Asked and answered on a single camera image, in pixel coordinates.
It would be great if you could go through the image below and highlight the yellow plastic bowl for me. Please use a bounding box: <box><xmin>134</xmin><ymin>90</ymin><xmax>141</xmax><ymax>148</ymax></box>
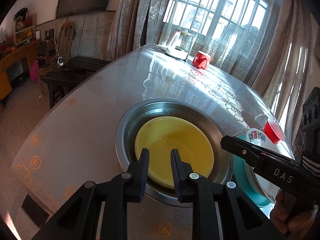
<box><xmin>135</xmin><ymin>116</ymin><xmax>214</xmax><ymax>189</ymax></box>

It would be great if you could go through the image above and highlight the red plastic bowl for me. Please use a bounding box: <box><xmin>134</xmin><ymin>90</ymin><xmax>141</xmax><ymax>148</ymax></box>
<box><xmin>264</xmin><ymin>119</ymin><xmax>285</xmax><ymax>144</ymax></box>

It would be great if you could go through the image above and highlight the teal round plate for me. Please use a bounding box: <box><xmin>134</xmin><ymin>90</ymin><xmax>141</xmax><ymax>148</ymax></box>
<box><xmin>232</xmin><ymin>134</ymin><xmax>272</xmax><ymax>208</ymax></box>

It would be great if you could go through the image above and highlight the white plate red pattern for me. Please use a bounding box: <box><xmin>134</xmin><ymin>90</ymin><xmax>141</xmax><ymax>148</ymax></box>
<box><xmin>238</xmin><ymin>128</ymin><xmax>295</xmax><ymax>204</ymax></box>

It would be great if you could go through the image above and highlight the right human hand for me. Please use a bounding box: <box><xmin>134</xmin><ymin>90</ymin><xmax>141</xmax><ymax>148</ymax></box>
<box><xmin>269</xmin><ymin>189</ymin><xmax>320</xmax><ymax>238</ymax></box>

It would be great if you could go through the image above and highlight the stainless steel bowl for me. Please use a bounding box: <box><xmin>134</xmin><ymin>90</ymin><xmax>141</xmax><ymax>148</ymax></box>
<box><xmin>115</xmin><ymin>98</ymin><xmax>234</xmax><ymax>208</ymax></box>

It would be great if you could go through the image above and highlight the red mug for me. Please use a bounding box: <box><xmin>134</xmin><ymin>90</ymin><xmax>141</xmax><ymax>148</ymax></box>
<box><xmin>193</xmin><ymin>51</ymin><xmax>211</xmax><ymax>70</ymax></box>

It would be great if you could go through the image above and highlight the beige window curtain right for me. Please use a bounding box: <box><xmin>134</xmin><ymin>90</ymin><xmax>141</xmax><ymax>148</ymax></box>
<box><xmin>252</xmin><ymin>0</ymin><xmax>318</xmax><ymax>145</ymax></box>

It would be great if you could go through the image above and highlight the beige window curtain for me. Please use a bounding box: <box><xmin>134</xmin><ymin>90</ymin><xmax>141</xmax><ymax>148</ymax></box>
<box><xmin>106</xmin><ymin>0</ymin><xmax>169</xmax><ymax>61</ymax></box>
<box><xmin>252</xmin><ymin>0</ymin><xmax>318</xmax><ymax>145</ymax></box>

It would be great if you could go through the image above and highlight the white glass electric kettle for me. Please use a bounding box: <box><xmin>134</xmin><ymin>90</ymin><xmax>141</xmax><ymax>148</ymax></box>
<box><xmin>157</xmin><ymin>29</ymin><xmax>196</xmax><ymax>61</ymax></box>

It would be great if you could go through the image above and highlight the beige window curtain left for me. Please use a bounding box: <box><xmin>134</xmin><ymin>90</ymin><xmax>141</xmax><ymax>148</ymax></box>
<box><xmin>106</xmin><ymin>0</ymin><xmax>169</xmax><ymax>61</ymax></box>

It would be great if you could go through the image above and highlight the wooden chair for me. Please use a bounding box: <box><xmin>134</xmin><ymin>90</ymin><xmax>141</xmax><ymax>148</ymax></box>
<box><xmin>56</xmin><ymin>22</ymin><xmax>75</xmax><ymax>63</ymax></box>

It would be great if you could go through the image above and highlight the wooden cabinet shelf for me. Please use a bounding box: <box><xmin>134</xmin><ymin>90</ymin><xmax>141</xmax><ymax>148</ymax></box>
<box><xmin>1</xmin><ymin>8</ymin><xmax>39</xmax><ymax>107</ymax></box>

